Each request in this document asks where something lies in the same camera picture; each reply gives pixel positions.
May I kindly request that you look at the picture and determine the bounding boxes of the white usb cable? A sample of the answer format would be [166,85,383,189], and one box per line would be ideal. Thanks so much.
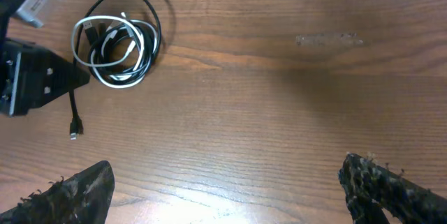
[71,11,159,89]

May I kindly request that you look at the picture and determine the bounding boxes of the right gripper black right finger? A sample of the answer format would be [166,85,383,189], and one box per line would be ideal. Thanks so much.
[338,153,446,224]

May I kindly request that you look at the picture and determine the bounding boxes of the black usb cable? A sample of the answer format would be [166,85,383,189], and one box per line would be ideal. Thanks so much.
[68,0,163,141]

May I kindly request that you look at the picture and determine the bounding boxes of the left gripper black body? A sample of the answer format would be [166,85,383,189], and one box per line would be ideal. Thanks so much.
[1,0,23,115]

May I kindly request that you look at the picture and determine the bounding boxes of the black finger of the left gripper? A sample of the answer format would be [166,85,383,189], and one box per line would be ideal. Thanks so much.
[13,47,90,114]

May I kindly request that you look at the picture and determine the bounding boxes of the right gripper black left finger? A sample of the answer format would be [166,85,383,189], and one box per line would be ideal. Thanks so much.
[1,160,115,224]

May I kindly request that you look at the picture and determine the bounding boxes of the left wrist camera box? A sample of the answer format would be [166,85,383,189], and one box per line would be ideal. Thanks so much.
[13,0,61,28]

